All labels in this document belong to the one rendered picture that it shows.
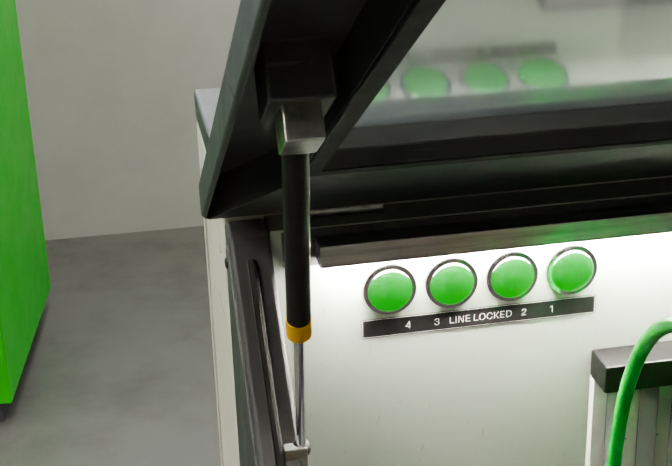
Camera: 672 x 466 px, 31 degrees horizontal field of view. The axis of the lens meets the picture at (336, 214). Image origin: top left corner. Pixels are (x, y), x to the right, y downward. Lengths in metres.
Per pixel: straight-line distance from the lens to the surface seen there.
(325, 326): 1.15
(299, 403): 0.98
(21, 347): 3.85
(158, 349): 4.06
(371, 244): 1.10
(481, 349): 1.21
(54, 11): 4.76
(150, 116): 4.86
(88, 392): 3.86
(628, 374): 1.14
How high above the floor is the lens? 1.87
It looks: 22 degrees down
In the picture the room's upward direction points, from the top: 2 degrees counter-clockwise
